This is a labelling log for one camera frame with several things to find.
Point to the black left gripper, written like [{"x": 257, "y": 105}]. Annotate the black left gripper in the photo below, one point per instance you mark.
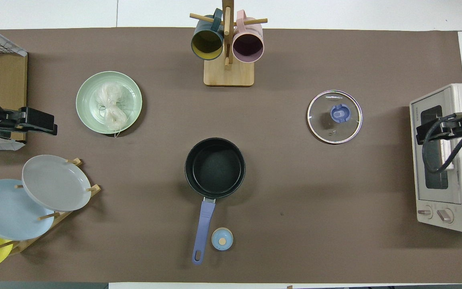
[{"x": 38, "y": 119}]

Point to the light blue plate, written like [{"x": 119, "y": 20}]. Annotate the light blue plate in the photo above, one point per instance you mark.
[{"x": 6, "y": 212}]

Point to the wooden plate rack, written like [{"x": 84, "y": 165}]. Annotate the wooden plate rack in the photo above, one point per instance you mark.
[{"x": 22, "y": 245}]

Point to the glass lid blue knob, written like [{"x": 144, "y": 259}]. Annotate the glass lid blue knob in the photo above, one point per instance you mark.
[{"x": 339, "y": 113}]

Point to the green plate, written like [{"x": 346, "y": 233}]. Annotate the green plate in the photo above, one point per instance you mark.
[{"x": 132, "y": 96}]

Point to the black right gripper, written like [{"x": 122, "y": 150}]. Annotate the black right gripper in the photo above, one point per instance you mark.
[{"x": 435, "y": 129}]

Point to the dark teal mug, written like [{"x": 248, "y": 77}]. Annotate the dark teal mug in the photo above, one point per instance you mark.
[{"x": 207, "y": 42}]

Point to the grey plate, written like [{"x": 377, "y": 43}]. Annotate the grey plate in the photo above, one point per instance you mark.
[{"x": 54, "y": 182}]

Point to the wooden mug tree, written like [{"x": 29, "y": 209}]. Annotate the wooden mug tree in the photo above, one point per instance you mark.
[{"x": 229, "y": 74}]

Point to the pink mug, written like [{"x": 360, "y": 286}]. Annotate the pink mug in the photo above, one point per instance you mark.
[{"x": 248, "y": 45}]

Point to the small blue jar wooden knob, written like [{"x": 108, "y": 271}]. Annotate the small blue jar wooden knob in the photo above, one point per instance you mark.
[{"x": 217, "y": 237}]

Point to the brown table mat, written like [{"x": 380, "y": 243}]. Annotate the brown table mat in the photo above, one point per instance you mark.
[{"x": 315, "y": 200}]

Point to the white vermicelli bundle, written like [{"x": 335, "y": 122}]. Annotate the white vermicelli bundle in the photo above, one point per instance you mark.
[{"x": 112, "y": 112}]

